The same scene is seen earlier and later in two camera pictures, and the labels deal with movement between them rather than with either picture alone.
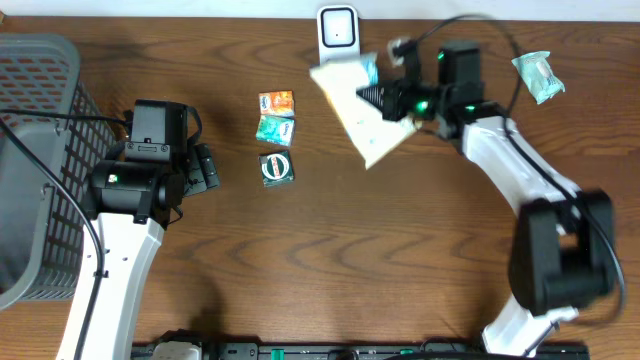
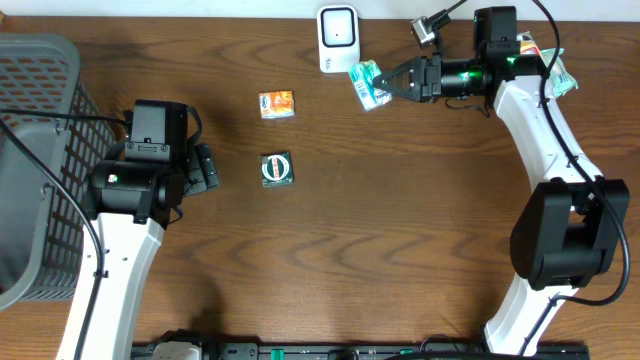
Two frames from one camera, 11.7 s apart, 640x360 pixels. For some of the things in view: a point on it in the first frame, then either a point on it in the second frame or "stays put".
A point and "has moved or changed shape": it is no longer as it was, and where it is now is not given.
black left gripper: (201, 166) stays put
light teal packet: (538, 74) has moved or changed shape
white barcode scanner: (339, 34) stays put
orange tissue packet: (277, 103) stays put
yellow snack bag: (373, 133) → (527, 44)
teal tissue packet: (275, 129) → (362, 74)
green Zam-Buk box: (277, 168) stays put
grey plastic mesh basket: (41, 228) stays put
